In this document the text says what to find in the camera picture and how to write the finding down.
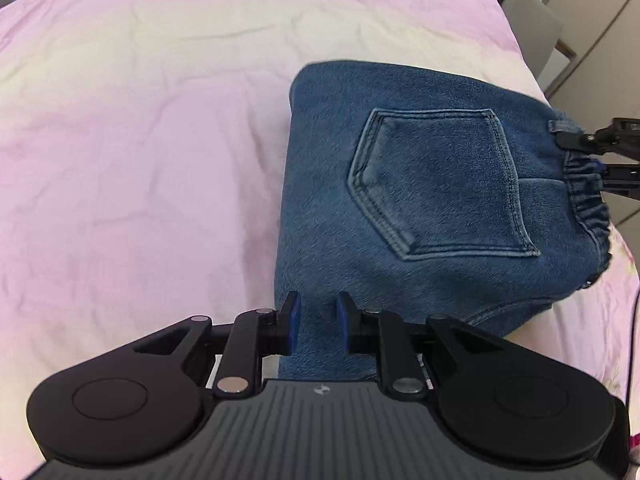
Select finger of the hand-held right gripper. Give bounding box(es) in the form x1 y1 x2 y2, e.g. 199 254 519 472
591 159 640 194
554 129 640 155

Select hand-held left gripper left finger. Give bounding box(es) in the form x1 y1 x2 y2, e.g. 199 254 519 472
134 290 302 399

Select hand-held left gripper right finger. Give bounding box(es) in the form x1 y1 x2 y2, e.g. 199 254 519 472
335 290 507 400

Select blue denim pants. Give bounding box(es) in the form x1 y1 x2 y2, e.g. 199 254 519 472
272 60 614 384

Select beige wardrobe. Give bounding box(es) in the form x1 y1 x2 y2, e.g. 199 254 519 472
542 0 640 229

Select grey chair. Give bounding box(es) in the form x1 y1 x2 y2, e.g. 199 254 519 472
500 0 566 84

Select pink blanket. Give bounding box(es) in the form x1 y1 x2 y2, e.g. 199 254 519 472
0 0 640 461

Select thin black cable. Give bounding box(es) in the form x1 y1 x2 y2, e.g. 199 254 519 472
622 284 640 413

